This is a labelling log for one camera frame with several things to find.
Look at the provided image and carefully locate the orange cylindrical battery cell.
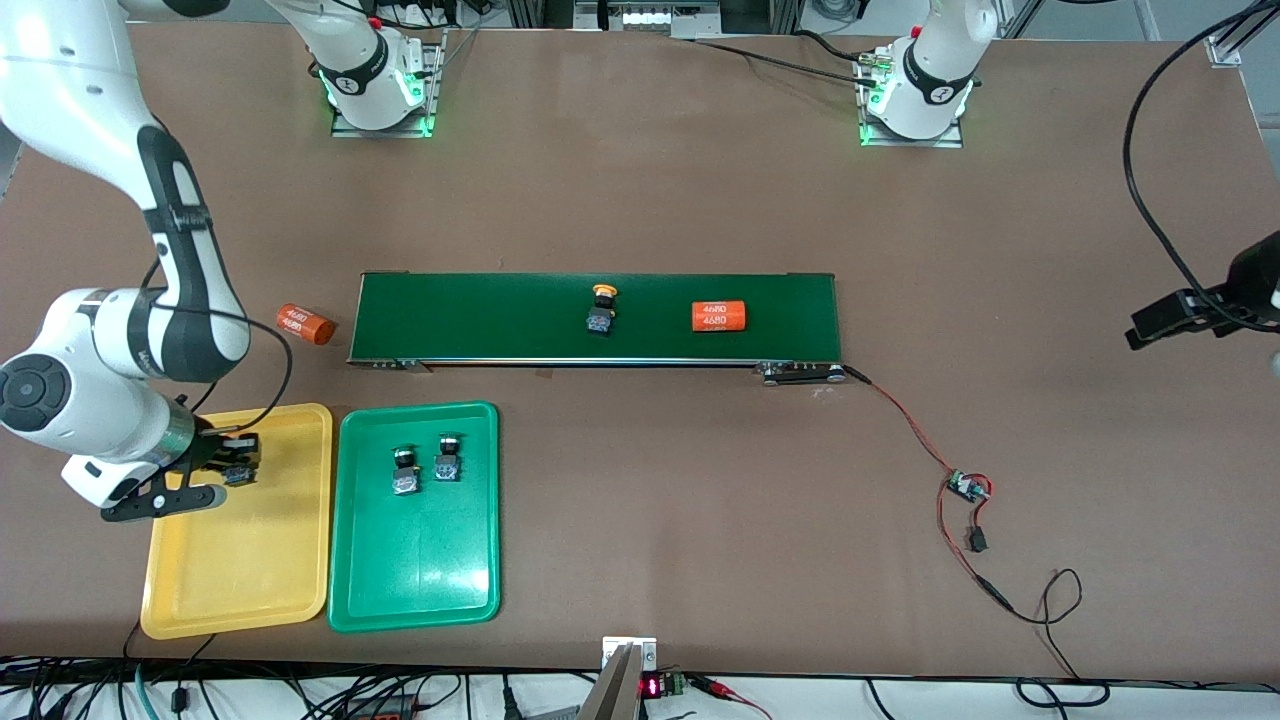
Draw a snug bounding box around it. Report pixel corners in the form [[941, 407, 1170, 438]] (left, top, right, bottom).
[[691, 299, 749, 333], [275, 303, 337, 347]]

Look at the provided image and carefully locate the yellow plastic tray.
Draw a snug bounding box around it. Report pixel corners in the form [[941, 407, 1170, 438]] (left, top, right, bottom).
[[140, 403, 334, 641]]

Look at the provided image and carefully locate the green plastic tray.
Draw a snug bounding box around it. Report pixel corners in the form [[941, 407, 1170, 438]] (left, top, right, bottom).
[[327, 400, 501, 634]]

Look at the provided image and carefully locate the green conveyor belt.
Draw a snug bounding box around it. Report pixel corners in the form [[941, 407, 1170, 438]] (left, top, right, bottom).
[[347, 270, 847, 387]]

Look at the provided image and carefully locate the red plug connector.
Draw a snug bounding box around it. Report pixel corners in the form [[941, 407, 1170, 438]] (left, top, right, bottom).
[[345, 695, 421, 720]]

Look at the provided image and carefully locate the grey metal bar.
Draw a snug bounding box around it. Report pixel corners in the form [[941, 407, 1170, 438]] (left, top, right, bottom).
[[578, 645, 643, 720]]

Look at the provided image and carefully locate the red clip lead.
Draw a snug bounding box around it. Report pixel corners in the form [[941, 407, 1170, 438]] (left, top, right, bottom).
[[690, 675, 776, 720]]

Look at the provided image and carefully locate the white lit device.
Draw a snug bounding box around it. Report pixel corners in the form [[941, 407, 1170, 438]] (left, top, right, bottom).
[[575, 0, 723, 39]]

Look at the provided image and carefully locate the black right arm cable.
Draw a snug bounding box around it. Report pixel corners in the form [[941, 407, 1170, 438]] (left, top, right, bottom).
[[140, 260, 294, 436]]

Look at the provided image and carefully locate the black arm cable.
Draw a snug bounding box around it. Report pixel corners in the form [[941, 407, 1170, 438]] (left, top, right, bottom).
[[140, 260, 294, 436], [1123, 0, 1280, 326]]

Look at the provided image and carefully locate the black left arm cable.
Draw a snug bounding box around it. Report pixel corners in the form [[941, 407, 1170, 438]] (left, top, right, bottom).
[[1123, 0, 1280, 326]]

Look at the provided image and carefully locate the aluminium frame profile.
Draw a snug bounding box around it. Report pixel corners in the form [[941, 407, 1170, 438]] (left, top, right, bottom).
[[1208, 0, 1280, 68]]

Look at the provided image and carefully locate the black looped cable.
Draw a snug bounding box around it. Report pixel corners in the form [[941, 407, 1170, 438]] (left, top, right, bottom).
[[1010, 568, 1113, 708]]

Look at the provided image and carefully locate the red and black wire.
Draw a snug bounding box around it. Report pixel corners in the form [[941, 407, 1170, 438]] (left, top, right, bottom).
[[843, 365, 1016, 613]]

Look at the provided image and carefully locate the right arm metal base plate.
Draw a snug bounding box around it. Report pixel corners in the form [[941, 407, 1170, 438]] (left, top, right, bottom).
[[330, 28, 447, 139]]

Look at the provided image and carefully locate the silver mounting bracket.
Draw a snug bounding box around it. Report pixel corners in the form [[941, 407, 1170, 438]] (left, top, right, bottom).
[[602, 636, 658, 671]]

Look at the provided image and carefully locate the black cable on table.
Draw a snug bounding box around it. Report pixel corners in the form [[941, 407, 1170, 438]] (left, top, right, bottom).
[[690, 30, 881, 86]]

